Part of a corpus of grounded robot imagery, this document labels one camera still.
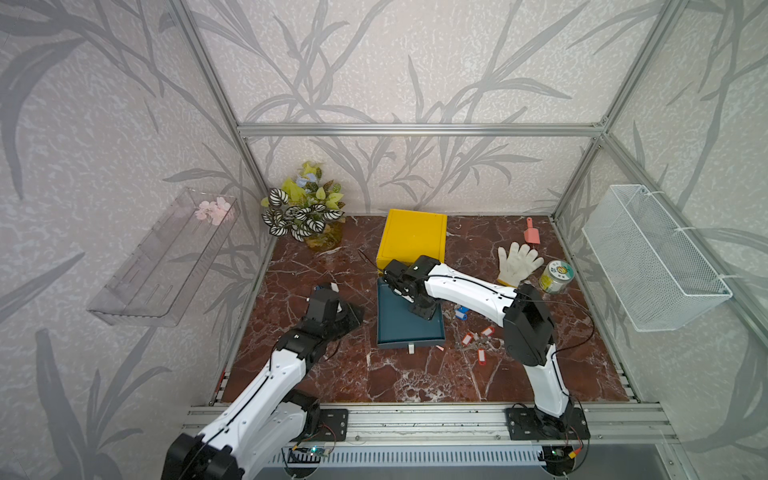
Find yellow drawer cabinet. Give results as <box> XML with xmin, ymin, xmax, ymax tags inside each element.
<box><xmin>376</xmin><ymin>209</ymin><xmax>448</xmax><ymax>270</ymax></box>

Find blue drawer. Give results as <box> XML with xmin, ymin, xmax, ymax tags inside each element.
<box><xmin>376</xmin><ymin>279</ymin><xmax>446</xmax><ymax>350</ymax></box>

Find keys with blue tag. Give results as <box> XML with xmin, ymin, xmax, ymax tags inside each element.
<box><xmin>455</xmin><ymin>306</ymin><xmax>469</xmax><ymax>321</ymax></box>

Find keys with red tags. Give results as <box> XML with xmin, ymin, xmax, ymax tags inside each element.
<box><xmin>460</xmin><ymin>326</ymin><xmax>495</xmax><ymax>366</ymax></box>

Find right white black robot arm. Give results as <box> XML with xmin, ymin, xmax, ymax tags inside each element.
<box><xmin>382</xmin><ymin>255</ymin><xmax>573</xmax><ymax>421</ymax></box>

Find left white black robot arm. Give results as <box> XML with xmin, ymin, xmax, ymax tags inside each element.
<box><xmin>161</xmin><ymin>286</ymin><xmax>364</xmax><ymax>479</ymax></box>

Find white work glove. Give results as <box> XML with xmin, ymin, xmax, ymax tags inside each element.
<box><xmin>497</xmin><ymin>242</ymin><xmax>544</xmax><ymax>287</ymax></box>

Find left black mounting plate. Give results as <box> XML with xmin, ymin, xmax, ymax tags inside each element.
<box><xmin>296</xmin><ymin>408</ymin><xmax>349</xmax><ymax>443</ymax></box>

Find black mounting plate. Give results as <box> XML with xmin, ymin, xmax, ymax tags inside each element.
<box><xmin>504</xmin><ymin>404</ymin><xmax>591</xmax><ymax>441</ymax></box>
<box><xmin>296</xmin><ymin>408</ymin><xmax>349</xmax><ymax>443</ymax></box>

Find artificial plant in vase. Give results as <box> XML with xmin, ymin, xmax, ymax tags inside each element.
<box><xmin>261</xmin><ymin>161</ymin><xmax>345</xmax><ymax>253</ymax></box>

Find pink plastic scoop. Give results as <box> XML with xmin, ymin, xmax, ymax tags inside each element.
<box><xmin>524</xmin><ymin>217</ymin><xmax>541</xmax><ymax>245</ymax></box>

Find pink artificial flower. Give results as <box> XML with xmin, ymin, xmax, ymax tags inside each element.
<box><xmin>194</xmin><ymin>196</ymin><xmax>233</xmax><ymax>226</ymax></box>

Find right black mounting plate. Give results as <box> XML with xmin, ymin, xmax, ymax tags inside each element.
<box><xmin>504</xmin><ymin>404</ymin><xmax>591</xmax><ymax>441</ymax></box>

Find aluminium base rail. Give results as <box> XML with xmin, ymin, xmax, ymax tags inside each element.
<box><xmin>173</xmin><ymin>401</ymin><xmax>679</xmax><ymax>448</ymax></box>

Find clear acrylic wall shelf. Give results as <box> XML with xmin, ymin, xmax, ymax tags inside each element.
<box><xmin>86</xmin><ymin>187</ymin><xmax>240</xmax><ymax>327</ymax></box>

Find white wire mesh basket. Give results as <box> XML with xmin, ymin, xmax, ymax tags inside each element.
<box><xmin>582</xmin><ymin>184</ymin><xmax>733</xmax><ymax>332</ymax></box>

